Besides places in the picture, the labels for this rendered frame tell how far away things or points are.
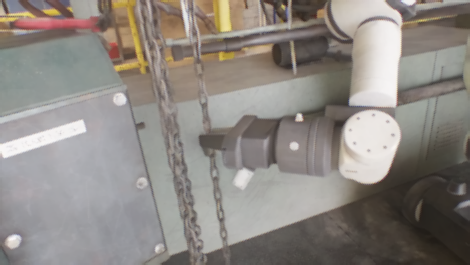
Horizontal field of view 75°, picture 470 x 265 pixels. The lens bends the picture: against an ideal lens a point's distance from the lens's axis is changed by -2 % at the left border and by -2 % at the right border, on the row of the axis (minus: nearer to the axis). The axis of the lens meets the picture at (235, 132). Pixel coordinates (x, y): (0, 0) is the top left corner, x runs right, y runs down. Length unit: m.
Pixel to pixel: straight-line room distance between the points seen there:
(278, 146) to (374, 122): 0.13
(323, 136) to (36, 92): 0.37
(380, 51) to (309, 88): 0.59
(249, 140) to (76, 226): 0.27
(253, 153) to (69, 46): 0.30
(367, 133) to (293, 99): 0.67
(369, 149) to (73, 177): 0.38
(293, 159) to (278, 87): 0.60
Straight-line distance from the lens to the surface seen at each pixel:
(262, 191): 1.16
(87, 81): 0.46
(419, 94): 1.30
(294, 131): 0.44
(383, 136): 0.41
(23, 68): 0.47
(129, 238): 0.55
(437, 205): 1.22
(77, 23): 0.57
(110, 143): 0.47
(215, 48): 0.92
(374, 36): 0.53
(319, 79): 1.10
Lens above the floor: 0.87
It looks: 24 degrees down
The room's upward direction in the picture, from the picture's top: 6 degrees counter-clockwise
